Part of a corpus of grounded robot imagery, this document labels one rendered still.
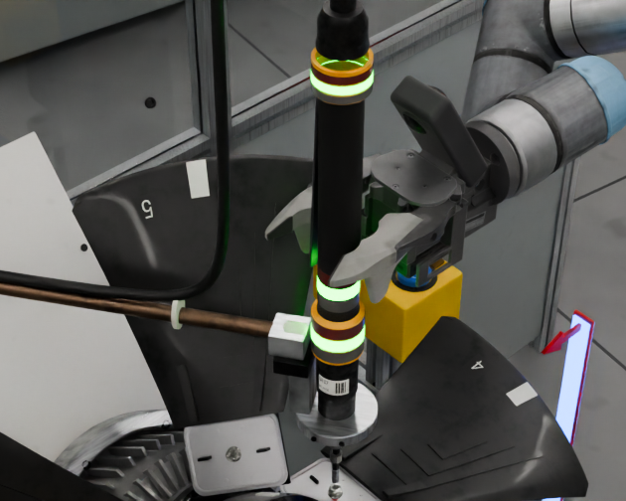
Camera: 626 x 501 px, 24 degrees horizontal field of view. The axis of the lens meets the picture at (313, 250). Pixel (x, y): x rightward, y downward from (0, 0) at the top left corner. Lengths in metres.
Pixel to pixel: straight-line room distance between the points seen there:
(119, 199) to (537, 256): 1.75
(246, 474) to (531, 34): 0.48
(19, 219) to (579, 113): 0.56
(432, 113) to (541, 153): 0.15
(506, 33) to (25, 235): 0.50
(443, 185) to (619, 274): 2.26
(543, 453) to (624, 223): 2.13
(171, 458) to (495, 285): 1.58
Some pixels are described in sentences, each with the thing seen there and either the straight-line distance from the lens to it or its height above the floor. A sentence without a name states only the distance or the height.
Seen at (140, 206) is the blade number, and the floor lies 1.42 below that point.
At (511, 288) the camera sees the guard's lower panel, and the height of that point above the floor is 0.26.
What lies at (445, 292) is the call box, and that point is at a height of 1.06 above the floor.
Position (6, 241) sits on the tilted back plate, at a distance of 1.44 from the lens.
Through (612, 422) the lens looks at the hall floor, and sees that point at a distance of 3.05.
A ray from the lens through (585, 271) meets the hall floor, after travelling 3.38.
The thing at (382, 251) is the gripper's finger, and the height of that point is 1.51.
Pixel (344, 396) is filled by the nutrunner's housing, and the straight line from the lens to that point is 1.20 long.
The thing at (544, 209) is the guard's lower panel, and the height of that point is 0.42.
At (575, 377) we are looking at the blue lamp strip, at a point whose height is 1.11.
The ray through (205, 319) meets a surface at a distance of 1.19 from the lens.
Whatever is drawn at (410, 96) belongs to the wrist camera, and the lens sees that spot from 1.09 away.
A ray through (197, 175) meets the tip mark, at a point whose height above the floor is 1.44.
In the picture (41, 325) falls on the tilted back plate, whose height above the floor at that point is 1.23.
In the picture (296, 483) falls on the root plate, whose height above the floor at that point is 1.19.
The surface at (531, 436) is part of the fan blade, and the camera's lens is 1.44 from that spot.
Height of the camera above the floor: 2.22
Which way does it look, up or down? 41 degrees down
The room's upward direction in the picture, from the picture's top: straight up
